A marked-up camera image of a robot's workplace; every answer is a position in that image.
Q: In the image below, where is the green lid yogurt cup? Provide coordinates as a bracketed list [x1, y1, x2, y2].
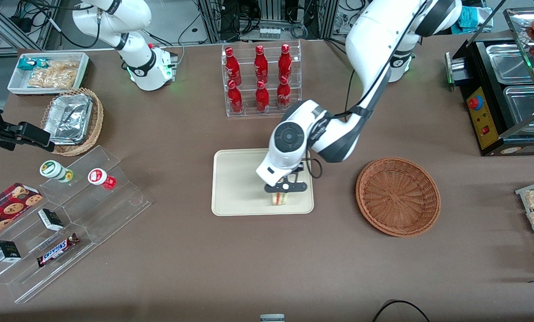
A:
[39, 160, 74, 183]

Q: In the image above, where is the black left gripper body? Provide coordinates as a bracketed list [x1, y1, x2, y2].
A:
[265, 163, 308, 194]

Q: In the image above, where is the Snickers chocolate bar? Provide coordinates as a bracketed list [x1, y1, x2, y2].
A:
[36, 233, 81, 268]

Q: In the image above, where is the black floor cable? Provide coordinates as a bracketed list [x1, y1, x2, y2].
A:
[372, 299, 431, 322]

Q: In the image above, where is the black food warmer machine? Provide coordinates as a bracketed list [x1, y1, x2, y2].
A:
[445, 6, 534, 157]

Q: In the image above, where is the oval light wicker basket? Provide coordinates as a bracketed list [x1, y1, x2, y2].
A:
[40, 88, 104, 157]

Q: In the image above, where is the clear acrylic stepped shelf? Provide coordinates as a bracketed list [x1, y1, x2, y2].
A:
[0, 145, 152, 304]

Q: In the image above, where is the clear cracker snack packet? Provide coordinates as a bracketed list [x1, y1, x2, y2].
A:
[27, 60, 81, 89]

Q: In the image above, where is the white rectangular snack bin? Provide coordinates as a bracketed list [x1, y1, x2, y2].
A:
[7, 52, 91, 96]

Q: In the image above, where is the teal plastic bag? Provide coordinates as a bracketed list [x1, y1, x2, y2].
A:
[457, 5, 494, 34]

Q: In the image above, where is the red cola bottle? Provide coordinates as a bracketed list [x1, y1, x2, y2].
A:
[277, 76, 291, 111]
[255, 80, 270, 113]
[278, 43, 293, 83]
[225, 47, 243, 86]
[254, 45, 269, 84]
[227, 80, 244, 114]

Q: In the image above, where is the beige plastic tray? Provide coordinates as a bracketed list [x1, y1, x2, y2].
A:
[211, 147, 315, 217]

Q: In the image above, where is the red plaid cookie box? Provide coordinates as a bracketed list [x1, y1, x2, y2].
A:
[0, 182, 44, 245]

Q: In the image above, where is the steel food pan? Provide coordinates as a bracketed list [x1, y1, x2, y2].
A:
[486, 43, 534, 85]
[503, 85, 534, 124]

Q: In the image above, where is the clear acrylic bottle rack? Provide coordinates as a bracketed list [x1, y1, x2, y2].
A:
[222, 40, 302, 118]

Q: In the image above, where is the round brown wicker basket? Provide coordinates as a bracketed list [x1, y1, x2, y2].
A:
[355, 157, 441, 237]

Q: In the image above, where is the small black box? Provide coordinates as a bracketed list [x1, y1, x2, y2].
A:
[37, 208, 65, 232]
[0, 240, 21, 263]

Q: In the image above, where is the teal snack packet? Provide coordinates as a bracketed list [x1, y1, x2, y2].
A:
[17, 57, 48, 71]

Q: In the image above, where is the stack of foil trays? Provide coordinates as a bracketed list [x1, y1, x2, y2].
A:
[43, 93, 94, 145]

